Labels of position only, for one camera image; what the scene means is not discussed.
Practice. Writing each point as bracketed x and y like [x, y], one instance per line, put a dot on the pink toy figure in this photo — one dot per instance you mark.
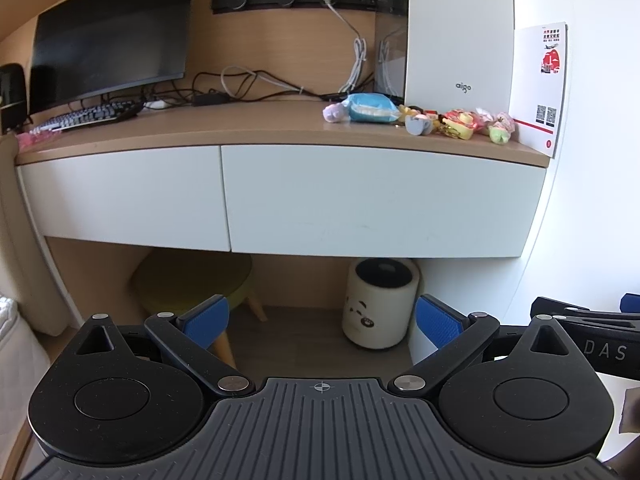
[459, 117]

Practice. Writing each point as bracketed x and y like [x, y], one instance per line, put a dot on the white computer case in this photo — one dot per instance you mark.
[460, 35]

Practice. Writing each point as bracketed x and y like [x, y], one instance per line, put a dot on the blue grey toy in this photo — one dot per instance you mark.
[417, 126]

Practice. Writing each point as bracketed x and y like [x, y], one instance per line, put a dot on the white mattress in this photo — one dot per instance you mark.
[17, 350]

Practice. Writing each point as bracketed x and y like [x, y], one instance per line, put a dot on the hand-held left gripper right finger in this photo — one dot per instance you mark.
[440, 322]

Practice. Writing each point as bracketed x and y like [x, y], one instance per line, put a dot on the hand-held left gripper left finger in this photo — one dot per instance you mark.
[207, 322]

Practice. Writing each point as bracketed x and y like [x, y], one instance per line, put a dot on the pink plastic item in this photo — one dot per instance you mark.
[35, 139]

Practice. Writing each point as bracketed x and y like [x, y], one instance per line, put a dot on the white wrapped toy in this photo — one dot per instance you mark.
[485, 120]

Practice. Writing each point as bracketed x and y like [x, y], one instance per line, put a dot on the black keyboard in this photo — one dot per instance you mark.
[85, 116]

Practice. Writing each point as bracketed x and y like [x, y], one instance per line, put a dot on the black speaker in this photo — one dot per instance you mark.
[12, 97]

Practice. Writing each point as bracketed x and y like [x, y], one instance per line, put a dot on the orange brown toy figure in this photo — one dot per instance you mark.
[411, 110]

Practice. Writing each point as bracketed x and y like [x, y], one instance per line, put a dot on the black power adapter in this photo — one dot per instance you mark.
[210, 98]

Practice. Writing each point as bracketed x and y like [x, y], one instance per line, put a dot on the light blue packet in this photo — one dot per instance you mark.
[372, 107]

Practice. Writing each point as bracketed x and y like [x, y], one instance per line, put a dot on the green stool with wooden legs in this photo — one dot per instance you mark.
[190, 275]

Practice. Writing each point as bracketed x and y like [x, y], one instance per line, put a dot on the white bin with panda print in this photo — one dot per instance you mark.
[380, 305]

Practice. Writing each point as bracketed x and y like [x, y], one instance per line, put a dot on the small white adapter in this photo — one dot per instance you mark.
[156, 104]

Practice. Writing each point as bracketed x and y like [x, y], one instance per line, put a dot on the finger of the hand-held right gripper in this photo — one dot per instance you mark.
[580, 311]
[631, 303]

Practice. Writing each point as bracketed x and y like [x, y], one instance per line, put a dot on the white red printed card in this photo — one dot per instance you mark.
[537, 85]

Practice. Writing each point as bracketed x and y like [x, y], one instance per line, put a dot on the narrow white drawer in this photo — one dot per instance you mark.
[125, 195]

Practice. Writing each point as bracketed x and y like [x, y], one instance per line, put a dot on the purple plush toy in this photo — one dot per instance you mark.
[335, 112]

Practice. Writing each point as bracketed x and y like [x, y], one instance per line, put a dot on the black computer monitor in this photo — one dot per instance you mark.
[110, 35]

